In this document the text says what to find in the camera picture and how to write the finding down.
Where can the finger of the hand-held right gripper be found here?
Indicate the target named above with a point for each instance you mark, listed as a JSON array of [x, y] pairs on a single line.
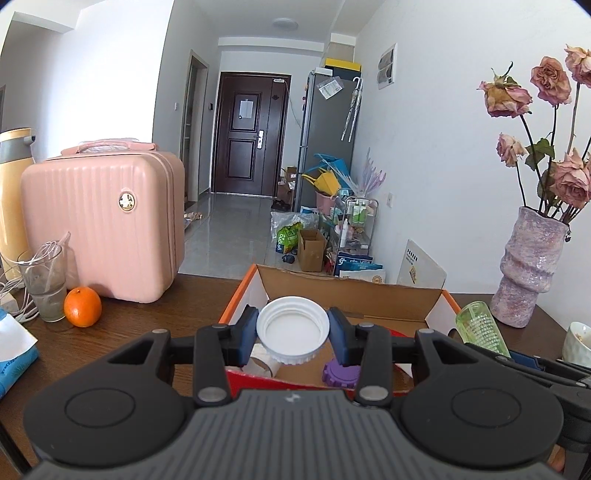
[[554, 369]]

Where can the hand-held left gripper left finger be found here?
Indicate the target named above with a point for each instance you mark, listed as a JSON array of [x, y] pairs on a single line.
[[249, 330]]

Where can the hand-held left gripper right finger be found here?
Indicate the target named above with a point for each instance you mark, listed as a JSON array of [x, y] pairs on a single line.
[[339, 334]]

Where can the white ribbed plastic lid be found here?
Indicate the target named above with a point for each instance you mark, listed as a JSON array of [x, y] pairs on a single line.
[[293, 330]]

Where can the orange-sided cardboard box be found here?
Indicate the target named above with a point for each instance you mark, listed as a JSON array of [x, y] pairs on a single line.
[[369, 295]]

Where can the green ribbed glass cup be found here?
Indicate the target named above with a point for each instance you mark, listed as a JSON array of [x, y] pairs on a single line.
[[482, 327]]

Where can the white ceramic bowl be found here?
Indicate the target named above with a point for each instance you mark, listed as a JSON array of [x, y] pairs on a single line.
[[579, 344]]

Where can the purple gear-shaped lid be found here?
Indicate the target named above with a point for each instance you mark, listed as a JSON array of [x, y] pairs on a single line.
[[340, 374]]

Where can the blue and white packages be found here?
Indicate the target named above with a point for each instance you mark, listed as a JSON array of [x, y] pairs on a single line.
[[360, 267]]

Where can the small open cardboard box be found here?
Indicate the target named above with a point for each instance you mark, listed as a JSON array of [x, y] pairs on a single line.
[[311, 251]]

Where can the green plastic bag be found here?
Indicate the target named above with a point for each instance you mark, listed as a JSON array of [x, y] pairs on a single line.
[[288, 237]]

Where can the purple textured vase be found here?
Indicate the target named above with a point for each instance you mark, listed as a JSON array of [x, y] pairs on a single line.
[[526, 272]]

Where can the white flat board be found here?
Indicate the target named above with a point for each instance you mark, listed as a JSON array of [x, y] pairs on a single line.
[[420, 267]]

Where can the metal storage cart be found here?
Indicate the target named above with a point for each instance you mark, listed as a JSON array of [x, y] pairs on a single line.
[[358, 226]]

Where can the pink bucket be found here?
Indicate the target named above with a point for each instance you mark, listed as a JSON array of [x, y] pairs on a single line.
[[324, 203]]

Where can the purple clothes hangers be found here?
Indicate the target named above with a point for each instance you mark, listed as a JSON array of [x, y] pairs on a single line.
[[374, 175]]

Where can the orange fruit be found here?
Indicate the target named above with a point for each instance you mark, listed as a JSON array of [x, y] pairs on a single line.
[[82, 307]]

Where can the pink hard-shell suitcase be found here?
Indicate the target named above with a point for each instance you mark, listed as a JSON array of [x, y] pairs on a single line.
[[101, 221]]

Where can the grey refrigerator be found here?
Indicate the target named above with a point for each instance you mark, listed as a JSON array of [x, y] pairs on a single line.
[[323, 147]]

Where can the bunch of dried roses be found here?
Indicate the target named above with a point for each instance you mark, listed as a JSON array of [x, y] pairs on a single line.
[[558, 180]]

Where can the dark brown entrance door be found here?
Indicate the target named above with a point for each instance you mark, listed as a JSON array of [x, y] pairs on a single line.
[[249, 138]]

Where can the clear glass cup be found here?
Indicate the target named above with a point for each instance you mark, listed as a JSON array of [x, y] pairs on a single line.
[[44, 286]]

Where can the folded white umbrella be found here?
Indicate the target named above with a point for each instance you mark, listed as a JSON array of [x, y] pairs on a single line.
[[352, 110]]

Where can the blue tissue pack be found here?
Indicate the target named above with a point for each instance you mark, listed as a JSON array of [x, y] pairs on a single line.
[[14, 360]]

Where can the yellow box on refrigerator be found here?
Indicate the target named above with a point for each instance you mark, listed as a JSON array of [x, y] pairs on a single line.
[[342, 64]]

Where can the yellow thermos bottle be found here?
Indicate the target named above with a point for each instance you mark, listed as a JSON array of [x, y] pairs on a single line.
[[11, 194]]

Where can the round ceiling lamp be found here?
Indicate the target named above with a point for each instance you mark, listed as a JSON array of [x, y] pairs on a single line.
[[284, 23]]

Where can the white wall electrical panel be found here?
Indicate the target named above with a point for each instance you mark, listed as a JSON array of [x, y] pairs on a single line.
[[387, 67]]

